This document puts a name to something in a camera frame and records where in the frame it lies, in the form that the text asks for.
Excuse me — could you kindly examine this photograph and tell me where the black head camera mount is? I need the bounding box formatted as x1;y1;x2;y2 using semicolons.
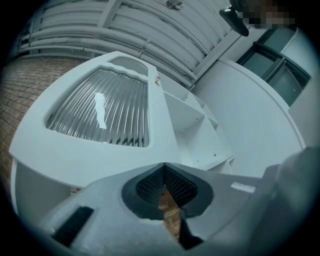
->
218;8;250;38

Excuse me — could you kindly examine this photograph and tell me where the white sticker strip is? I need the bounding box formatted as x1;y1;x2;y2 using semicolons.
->
94;92;108;130

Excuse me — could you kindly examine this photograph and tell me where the round metal ceiling fixture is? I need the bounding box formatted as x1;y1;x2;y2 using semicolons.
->
166;0;184;11

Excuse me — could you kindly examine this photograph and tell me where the white cabinet with glass door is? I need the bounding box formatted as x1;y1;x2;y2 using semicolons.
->
9;50;236;201

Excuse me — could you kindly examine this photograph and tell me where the ribbed glass door pane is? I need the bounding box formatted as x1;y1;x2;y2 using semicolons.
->
44;66;151;149

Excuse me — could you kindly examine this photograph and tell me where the person's head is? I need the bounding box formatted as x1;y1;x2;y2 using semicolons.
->
239;0;296;30

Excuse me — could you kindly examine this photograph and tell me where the black framed window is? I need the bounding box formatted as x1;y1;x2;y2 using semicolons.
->
235;27;313;108

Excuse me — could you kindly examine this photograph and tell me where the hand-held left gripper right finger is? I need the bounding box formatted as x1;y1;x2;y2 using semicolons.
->
163;162;264;251

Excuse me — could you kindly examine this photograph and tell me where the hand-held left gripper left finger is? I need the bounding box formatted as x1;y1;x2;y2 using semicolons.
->
41;162;181;256

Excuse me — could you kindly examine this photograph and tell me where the row of white ceiling pipes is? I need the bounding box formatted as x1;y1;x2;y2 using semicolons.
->
18;0;241;89

